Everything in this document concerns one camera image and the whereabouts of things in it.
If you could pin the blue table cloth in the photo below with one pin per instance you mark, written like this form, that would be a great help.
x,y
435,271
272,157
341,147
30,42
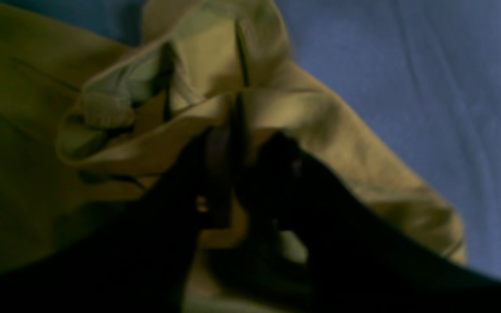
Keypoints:
x,y
426,76

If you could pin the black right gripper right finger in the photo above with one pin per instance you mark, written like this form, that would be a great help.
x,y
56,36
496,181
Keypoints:
x,y
358,263

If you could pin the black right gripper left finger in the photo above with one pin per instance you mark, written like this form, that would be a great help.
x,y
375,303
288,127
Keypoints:
x,y
138,262

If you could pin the olive green t-shirt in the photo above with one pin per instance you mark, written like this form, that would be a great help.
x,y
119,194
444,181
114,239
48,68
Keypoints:
x,y
86,122

